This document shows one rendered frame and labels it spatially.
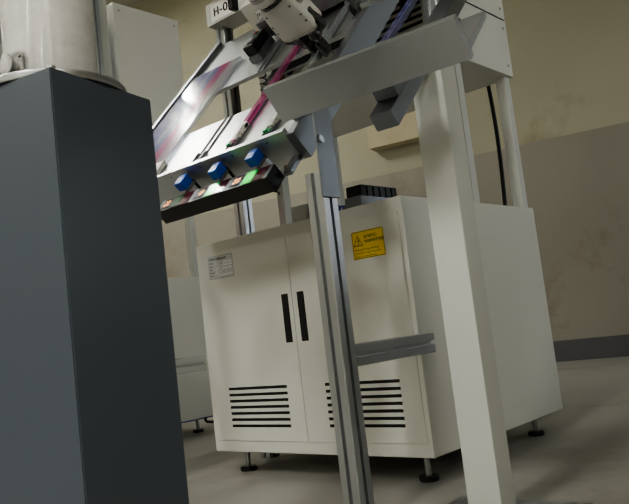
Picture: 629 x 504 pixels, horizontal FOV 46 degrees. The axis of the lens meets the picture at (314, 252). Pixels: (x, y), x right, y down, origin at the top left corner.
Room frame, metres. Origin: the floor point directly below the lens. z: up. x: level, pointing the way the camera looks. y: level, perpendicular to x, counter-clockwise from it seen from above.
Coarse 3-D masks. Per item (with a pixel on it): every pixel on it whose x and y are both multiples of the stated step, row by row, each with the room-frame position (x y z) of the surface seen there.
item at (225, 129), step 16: (240, 112) 1.62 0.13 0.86; (272, 112) 1.50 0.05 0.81; (208, 128) 1.69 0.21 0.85; (224, 128) 1.62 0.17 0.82; (256, 128) 1.49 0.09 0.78; (272, 128) 1.42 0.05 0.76; (288, 128) 1.39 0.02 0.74; (192, 144) 1.68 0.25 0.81; (208, 144) 1.61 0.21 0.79; (224, 144) 1.55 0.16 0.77; (176, 160) 1.67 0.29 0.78; (192, 160) 1.57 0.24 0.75
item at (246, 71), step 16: (352, 16) 1.61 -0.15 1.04; (336, 32) 1.60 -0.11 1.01; (224, 48) 2.11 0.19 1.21; (240, 48) 2.00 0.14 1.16; (272, 48) 1.81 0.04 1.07; (288, 48) 1.73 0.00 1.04; (336, 48) 1.66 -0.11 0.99; (208, 64) 2.09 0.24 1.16; (240, 64) 1.89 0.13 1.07; (256, 64) 1.80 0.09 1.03; (272, 64) 1.72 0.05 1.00; (304, 64) 1.73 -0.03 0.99; (240, 80) 1.79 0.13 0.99
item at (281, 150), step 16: (240, 144) 1.42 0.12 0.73; (256, 144) 1.39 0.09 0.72; (272, 144) 1.38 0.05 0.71; (288, 144) 1.36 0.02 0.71; (208, 160) 1.48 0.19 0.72; (224, 160) 1.46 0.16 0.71; (240, 160) 1.45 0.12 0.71; (272, 160) 1.41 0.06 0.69; (288, 160) 1.40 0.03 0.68; (160, 176) 1.59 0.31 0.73; (176, 176) 1.57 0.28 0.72; (192, 176) 1.55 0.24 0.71; (208, 176) 1.53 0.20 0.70; (160, 192) 1.64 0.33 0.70; (176, 192) 1.61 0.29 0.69
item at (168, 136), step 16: (224, 64) 1.94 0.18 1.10; (208, 80) 1.93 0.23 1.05; (224, 80) 1.85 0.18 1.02; (192, 96) 1.91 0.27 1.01; (208, 96) 1.83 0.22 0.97; (176, 112) 1.90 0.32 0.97; (192, 112) 1.81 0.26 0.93; (160, 128) 1.89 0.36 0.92; (176, 128) 1.80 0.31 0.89; (192, 128) 1.76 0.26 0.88; (160, 144) 1.79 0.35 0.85; (176, 144) 1.72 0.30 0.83; (160, 160) 1.70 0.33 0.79
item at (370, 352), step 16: (224, 0) 2.12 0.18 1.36; (224, 16) 2.13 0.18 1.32; (320, 112) 1.33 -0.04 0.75; (320, 128) 1.32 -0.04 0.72; (320, 144) 1.32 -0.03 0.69; (320, 160) 1.31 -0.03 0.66; (320, 176) 1.31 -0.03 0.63; (336, 176) 1.34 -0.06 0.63; (336, 192) 1.34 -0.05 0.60; (352, 192) 1.74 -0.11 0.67; (368, 192) 1.74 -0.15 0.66; (384, 192) 1.79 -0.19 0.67; (304, 208) 1.80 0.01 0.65; (416, 336) 1.49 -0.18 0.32; (432, 336) 1.54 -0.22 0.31; (368, 352) 1.39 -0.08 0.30; (384, 352) 1.42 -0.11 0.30; (400, 352) 1.45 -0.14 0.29; (416, 352) 1.49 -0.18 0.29; (176, 368) 1.95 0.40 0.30; (192, 368) 1.99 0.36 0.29
